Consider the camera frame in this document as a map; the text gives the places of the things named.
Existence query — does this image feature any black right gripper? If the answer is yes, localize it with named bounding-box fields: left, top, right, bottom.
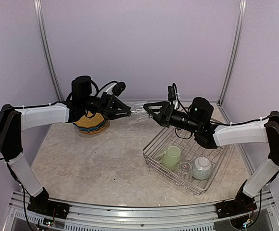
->
left=143, top=101, right=201, bottom=134

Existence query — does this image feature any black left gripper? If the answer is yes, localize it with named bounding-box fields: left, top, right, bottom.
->
left=82, top=91, right=132, bottom=120

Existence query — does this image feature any blue polka dot plate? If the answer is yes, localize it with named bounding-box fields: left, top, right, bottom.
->
left=75, top=124, right=109, bottom=131

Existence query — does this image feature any clear glass cup back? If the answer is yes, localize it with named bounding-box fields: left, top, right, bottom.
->
left=128, top=101, right=151, bottom=125

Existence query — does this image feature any clear glass cup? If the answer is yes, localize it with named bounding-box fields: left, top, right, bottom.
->
left=175, top=161, right=193, bottom=180
left=128, top=101, right=151, bottom=125

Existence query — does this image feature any yellow polka dot plate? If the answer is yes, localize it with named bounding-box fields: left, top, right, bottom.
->
left=73, top=112, right=107, bottom=130
left=79, top=127, right=107, bottom=135

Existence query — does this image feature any light green mug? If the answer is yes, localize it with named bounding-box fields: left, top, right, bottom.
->
left=155, top=145, right=181, bottom=171

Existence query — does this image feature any clear glass cup front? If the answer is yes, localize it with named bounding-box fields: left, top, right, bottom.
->
left=175, top=161, right=193, bottom=180

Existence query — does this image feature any white green ceramic bowl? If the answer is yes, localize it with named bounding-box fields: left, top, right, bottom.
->
left=192, top=157, right=213, bottom=180

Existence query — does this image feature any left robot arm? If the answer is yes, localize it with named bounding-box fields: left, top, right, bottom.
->
left=0, top=76, right=131, bottom=214

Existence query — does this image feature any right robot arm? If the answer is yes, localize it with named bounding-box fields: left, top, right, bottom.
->
left=143, top=97, right=279, bottom=214

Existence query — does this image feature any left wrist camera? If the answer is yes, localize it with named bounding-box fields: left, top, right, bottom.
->
left=105, top=82, right=126, bottom=97

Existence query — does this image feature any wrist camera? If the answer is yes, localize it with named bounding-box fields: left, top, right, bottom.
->
left=105, top=82, right=126, bottom=97
left=167, top=83, right=180, bottom=110

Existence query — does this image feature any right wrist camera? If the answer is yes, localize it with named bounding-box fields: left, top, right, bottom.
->
left=167, top=83, right=180, bottom=110

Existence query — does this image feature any metal wire dish rack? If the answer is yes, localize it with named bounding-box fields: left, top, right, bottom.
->
left=143, top=128, right=228, bottom=195

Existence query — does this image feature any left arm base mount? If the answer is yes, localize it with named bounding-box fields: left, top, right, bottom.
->
left=27, top=187, right=70, bottom=219

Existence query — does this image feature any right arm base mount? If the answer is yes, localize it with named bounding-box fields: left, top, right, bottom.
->
left=215, top=187, right=257, bottom=218

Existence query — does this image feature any left aluminium corner post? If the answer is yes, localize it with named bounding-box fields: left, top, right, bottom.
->
left=34, top=0, right=63, bottom=101

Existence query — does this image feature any aluminium corner post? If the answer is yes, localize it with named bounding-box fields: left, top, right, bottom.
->
left=217, top=0, right=248, bottom=104
left=34, top=0, right=63, bottom=101

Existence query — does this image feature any right aluminium corner post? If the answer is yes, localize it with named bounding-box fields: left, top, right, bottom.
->
left=217, top=0, right=248, bottom=104

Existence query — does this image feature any aluminium front frame rail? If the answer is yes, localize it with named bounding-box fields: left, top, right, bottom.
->
left=9, top=192, right=279, bottom=231

